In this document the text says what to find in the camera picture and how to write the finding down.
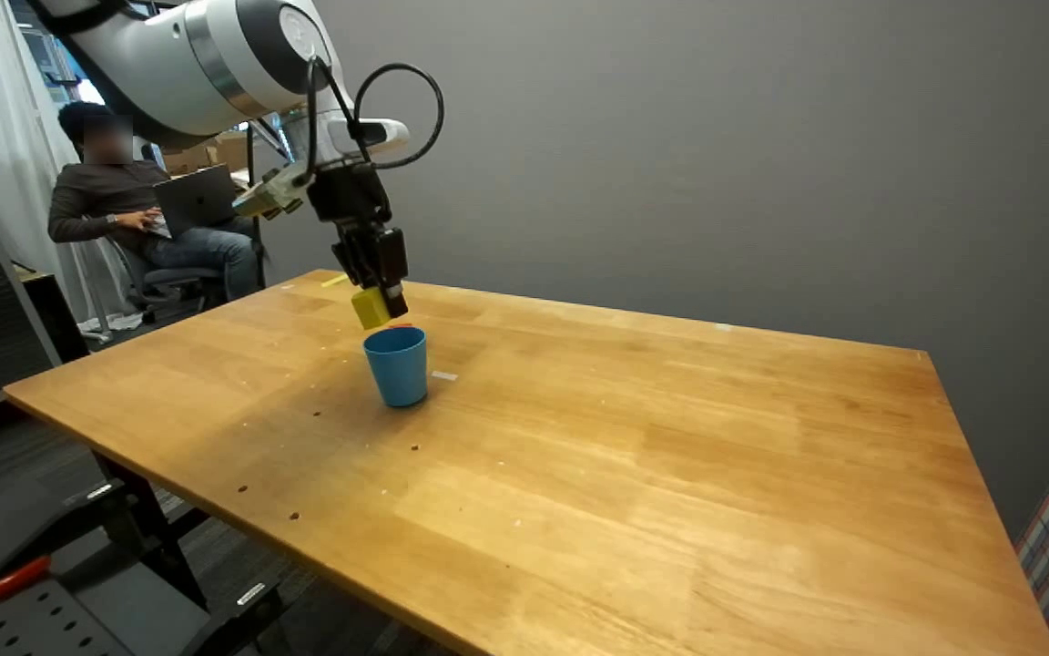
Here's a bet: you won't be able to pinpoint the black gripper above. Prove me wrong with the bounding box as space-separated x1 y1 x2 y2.
301 160 416 325

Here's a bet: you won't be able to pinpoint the blue plastic cup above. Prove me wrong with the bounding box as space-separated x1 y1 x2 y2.
362 319 433 413

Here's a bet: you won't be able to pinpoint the cardboard boxes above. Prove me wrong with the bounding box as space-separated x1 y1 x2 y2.
164 126 255 180

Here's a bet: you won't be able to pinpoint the yellow block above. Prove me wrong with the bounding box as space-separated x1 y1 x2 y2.
350 283 393 336

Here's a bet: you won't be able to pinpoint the tan wrist camera box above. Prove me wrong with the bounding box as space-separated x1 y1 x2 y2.
229 165 314 226

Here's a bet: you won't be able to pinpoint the dark laptop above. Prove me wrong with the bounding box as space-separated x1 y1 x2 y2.
140 165 249 239

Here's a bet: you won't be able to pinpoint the black table leg frame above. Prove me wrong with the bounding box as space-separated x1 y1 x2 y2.
0 449 299 656

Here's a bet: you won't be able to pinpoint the seated person in dark sweater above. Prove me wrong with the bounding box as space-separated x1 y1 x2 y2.
44 98 266 305

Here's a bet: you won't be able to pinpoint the orange handled clamp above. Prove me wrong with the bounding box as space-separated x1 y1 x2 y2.
0 555 56 605

